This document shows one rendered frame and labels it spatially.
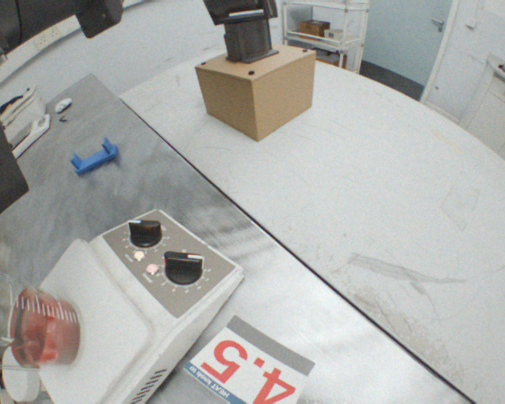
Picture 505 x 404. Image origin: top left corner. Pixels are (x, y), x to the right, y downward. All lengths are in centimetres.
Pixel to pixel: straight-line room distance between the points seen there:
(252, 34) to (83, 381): 41
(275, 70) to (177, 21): 142
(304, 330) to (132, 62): 157
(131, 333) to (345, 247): 21
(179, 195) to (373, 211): 25
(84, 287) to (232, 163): 24
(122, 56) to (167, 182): 131
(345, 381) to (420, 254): 16
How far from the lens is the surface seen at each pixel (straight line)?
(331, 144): 34
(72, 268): 21
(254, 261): 23
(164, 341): 17
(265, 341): 21
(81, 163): 49
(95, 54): 153
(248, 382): 19
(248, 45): 34
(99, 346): 17
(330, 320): 22
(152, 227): 20
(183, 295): 17
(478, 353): 33
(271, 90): 31
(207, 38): 181
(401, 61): 292
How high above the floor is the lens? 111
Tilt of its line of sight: 56 degrees down
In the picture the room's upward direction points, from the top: 10 degrees counter-clockwise
